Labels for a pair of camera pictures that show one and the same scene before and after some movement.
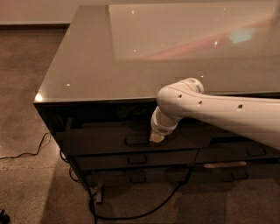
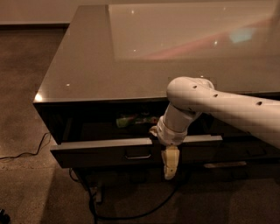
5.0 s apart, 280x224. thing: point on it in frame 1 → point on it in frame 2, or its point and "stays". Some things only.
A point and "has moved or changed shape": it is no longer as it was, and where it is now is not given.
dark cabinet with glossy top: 100,93 stays
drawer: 133,143 has moved or changed shape
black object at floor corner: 4,218 stays
